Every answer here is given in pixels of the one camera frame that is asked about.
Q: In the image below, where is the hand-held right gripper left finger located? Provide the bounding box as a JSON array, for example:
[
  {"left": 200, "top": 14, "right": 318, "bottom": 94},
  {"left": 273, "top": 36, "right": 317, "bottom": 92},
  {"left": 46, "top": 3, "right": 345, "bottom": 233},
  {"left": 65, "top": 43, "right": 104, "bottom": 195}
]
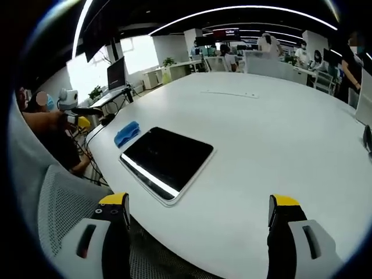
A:
[{"left": 59, "top": 192, "right": 131, "bottom": 279}]

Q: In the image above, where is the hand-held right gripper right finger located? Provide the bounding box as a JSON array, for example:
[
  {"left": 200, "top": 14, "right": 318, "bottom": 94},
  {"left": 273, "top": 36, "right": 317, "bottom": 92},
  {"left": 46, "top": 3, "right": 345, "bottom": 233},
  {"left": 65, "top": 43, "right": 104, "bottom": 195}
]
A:
[{"left": 266, "top": 194, "right": 345, "bottom": 279}]

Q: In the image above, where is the blue cleaning cloth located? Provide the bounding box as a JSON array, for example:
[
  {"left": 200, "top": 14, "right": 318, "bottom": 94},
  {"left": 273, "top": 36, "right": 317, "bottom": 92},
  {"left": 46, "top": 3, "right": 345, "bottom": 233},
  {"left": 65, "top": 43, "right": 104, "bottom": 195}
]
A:
[{"left": 113, "top": 121, "right": 141, "bottom": 148}]

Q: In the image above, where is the black tablet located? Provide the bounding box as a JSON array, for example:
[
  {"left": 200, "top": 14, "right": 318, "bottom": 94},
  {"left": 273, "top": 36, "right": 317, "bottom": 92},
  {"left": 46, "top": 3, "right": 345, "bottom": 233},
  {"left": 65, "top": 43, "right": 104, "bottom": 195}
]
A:
[{"left": 119, "top": 126, "right": 216, "bottom": 208}]

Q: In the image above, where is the person's left hand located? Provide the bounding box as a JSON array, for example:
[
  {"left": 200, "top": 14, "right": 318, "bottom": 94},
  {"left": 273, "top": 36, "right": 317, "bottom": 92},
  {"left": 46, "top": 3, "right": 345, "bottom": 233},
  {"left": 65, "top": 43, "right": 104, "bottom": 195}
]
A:
[{"left": 46, "top": 111, "right": 73, "bottom": 133}]

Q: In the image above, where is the white office desk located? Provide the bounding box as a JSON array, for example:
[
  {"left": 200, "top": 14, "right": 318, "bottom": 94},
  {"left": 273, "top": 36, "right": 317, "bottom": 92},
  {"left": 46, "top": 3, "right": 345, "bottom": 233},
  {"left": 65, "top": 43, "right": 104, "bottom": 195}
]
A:
[{"left": 90, "top": 87, "right": 134, "bottom": 117}]

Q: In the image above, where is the grey mesh office chair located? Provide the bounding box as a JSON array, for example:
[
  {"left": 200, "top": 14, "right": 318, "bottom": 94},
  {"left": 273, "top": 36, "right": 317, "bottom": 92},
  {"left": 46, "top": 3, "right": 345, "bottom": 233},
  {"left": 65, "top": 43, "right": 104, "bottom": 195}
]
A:
[{"left": 8, "top": 110, "right": 187, "bottom": 279}]

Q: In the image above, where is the black computer monitor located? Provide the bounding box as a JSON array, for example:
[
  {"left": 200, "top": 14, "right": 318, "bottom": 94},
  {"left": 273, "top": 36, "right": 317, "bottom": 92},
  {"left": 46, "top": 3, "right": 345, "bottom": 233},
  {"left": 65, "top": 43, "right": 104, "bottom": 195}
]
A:
[{"left": 106, "top": 56, "right": 128, "bottom": 91}]

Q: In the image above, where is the white filing cabinet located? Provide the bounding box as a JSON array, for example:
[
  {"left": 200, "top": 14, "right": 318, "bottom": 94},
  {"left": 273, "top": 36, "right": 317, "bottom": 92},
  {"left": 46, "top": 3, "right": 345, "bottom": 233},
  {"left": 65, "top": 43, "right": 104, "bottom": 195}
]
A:
[{"left": 142, "top": 68, "right": 164, "bottom": 90}]

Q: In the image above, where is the black object at table edge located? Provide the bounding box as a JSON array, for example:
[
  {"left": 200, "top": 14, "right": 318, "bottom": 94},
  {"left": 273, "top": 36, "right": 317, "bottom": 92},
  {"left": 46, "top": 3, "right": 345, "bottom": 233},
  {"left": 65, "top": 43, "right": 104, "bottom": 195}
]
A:
[{"left": 362, "top": 124, "right": 372, "bottom": 159}]

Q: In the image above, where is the white mesh office chair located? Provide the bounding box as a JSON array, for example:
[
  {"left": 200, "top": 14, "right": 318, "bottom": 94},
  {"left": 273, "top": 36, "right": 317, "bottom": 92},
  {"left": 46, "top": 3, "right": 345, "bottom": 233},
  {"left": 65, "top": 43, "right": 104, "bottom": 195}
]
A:
[
  {"left": 204, "top": 55, "right": 230, "bottom": 73},
  {"left": 313, "top": 70, "right": 335, "bottom": 95}
]

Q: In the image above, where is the white board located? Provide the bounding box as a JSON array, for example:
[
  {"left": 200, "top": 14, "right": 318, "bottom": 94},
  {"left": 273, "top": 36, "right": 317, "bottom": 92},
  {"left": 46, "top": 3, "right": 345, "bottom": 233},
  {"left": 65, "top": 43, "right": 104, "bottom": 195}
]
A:
[{"left": 355, "top": 52, "right": 372, "bottom": 126}]

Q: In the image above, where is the hanging display screen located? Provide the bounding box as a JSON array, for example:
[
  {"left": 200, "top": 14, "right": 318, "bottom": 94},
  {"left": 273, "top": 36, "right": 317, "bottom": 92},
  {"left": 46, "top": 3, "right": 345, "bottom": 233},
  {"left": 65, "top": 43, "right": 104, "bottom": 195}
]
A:
[{"left": 213, "top": 28, "right": 241, "bottom": 40}]

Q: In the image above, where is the white desk partition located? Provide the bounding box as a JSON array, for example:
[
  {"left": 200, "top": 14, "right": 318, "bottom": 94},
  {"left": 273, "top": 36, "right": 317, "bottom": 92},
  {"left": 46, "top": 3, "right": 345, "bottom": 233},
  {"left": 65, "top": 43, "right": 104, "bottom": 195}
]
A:
[{"left": 243, "top": 49, "right": 281, "bottom": 75}]

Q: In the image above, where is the black cable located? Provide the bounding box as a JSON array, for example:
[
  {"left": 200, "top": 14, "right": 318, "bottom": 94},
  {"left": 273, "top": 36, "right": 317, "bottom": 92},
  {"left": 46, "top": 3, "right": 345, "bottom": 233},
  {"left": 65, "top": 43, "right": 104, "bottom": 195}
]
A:
[{"left": 76, "top": 123, "right": 110, "bottom": 185}]

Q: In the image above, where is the white cable cover plate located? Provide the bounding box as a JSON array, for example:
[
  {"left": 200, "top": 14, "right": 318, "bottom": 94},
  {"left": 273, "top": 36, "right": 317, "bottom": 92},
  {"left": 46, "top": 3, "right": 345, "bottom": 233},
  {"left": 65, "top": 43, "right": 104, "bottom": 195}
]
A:
[{"left": 201, "top": 90, "right": 259, "bottom": 99}]

